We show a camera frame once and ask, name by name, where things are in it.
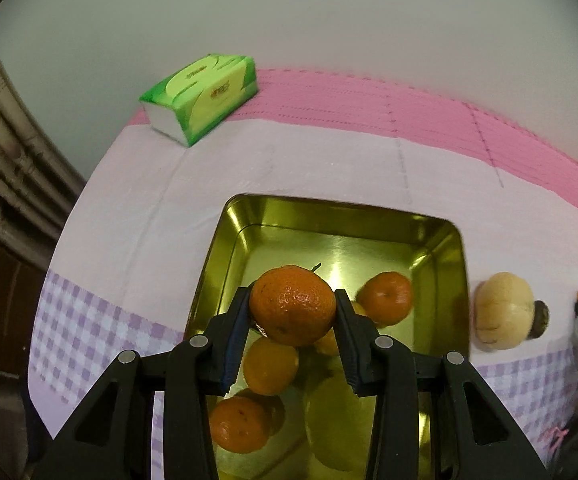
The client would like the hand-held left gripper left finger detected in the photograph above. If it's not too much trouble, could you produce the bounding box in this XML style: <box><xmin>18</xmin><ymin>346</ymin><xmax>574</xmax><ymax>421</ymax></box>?
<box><xmin>32</xmin><ymin>286</ymin><xmax>255</xmax><ymax>480</ymax></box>

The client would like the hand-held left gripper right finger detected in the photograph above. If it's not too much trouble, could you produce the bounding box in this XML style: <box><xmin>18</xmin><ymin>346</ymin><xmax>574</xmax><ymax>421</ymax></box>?
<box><xmin>333</xmin><ymin>288</ymin><xmax>552</xmax><ymax>480</ymax></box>

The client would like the small orange mandarin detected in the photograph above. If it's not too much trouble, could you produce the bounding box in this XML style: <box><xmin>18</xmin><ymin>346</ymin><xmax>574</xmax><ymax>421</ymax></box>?
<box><xmin>242</xmin><ymin>336</ymin><xmax>300</xmax><ymax>396</ymax></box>
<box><xmin>209</xmin><ymin>394</ymin><xmax>275</xmax><ymax>455</ymax></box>
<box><xmin>248</xmin><ymin>265</ymin><xmax>337</xmax><ymax>347</ymax></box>
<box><xmin>356</xmin><ymin>271</ymin><xmax>415</xmax><ymax>327</ymax></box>
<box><xmin>314</xmin><ymin>327</ymin><xmax>343</xmax><ymax>356</ymax></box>

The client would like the green pear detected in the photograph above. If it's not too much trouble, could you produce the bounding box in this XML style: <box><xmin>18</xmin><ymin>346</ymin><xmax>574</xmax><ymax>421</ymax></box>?
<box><xmin>303</xmin><ymin>360</ymin><xmax>377</xmax><ymax>473</ymax></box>

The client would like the gold metal tray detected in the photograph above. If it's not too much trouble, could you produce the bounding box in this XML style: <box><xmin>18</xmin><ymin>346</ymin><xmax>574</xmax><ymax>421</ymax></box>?
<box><xmin>184</xmin><ymin>194</ymin><xmax>471</xmax><ymax>480</ymax></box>

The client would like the dark brown round object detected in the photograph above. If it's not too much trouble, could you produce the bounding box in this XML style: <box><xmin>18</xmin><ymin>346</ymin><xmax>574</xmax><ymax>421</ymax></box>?
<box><xmin>531</xmin><ymin>300</ymin><xmax>550</xmax><ymax>340</ymax></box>

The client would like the pink white checked bedsheet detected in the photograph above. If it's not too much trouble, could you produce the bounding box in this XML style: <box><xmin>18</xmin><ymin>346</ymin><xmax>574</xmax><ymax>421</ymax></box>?
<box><xmin>28</xmin><ymin>67</ymin><xmax>578</xmax><ymax>480</ymax></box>

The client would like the brown wooden furniture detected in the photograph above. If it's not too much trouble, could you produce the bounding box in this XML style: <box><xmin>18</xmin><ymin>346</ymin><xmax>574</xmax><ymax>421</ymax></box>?
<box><xmin>0</xmin><ymin>220</ymin><xmax>65</xmax><ymax>480</ymax></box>

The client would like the green tissue pack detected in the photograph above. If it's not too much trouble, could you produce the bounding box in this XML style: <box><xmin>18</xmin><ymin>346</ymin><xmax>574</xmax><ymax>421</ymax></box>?
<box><xmin>138</xmin><ymin>53</ymin><xmax>260</xmax><ymax>148</ymax></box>

